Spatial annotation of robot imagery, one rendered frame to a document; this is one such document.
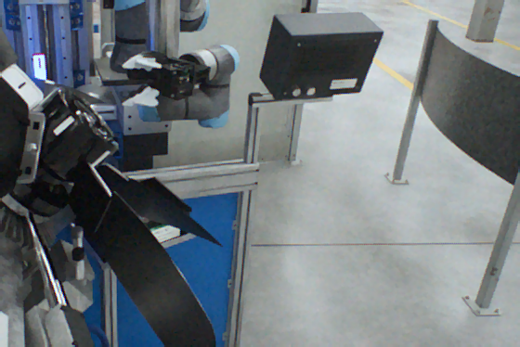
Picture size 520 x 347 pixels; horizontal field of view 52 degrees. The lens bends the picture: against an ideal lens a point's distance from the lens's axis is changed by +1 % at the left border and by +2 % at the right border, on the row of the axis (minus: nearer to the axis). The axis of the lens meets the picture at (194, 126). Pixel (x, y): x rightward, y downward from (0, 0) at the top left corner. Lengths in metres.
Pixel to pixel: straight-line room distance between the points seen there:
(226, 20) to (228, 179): 1.55
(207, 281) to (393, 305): 1.03
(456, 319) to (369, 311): 0.34
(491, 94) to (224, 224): 1.32
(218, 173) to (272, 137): 1.84
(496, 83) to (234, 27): 1.28
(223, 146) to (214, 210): 1.65
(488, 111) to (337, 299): 0.98
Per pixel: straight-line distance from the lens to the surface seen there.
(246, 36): 2.91
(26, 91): 0.77
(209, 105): 1.21
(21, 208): 0.72
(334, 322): 2.26
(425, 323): 2.40
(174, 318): 0.66
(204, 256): 1.54
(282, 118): 3.19
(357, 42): 1.36
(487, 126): 2.42
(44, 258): 0.67
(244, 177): 1.42
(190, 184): 1.37
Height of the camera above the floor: 1.51
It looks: 24 degrees down
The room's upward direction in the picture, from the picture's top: 3 degrees clockwise
